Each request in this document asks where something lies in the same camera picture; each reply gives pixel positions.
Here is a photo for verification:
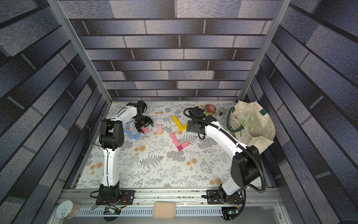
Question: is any blue block two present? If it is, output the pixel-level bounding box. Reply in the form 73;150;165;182
124;128;132;136

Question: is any pink block two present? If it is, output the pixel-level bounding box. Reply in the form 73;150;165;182
181;141;190;148

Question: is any small white box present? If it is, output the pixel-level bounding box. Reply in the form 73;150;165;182
215;108;227;122

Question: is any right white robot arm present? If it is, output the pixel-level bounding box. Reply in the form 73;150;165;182
186;118;266;203

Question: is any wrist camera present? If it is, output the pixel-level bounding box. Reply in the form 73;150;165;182
188;106;206;119
127;100;147;114

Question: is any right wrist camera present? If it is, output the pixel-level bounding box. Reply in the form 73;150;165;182
188;106;206;119

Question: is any pink block three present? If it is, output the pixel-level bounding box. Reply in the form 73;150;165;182
173;139;181;148

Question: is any pink block five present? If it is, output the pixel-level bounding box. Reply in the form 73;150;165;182
170;133;177;142

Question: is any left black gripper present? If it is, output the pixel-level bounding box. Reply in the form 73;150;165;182
135;114;155;132

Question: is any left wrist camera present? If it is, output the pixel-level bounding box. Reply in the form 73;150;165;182
127;100;147;114

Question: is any blue block three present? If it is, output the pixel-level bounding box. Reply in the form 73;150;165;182
134;132;141;140

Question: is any pink block one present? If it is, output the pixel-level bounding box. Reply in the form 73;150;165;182
141;127;150;133

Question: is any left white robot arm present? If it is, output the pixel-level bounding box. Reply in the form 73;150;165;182
96;101;153;205

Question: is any round red lid tin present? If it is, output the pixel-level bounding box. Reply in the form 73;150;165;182
204;104;217;116

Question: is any aluminium rail base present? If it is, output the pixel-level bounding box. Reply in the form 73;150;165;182
49;187;291;224

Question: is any cream tote bag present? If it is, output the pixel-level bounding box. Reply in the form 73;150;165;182
226;101;276;154

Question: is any beige sponge pad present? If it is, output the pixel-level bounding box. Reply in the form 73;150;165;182
153;202;176;219

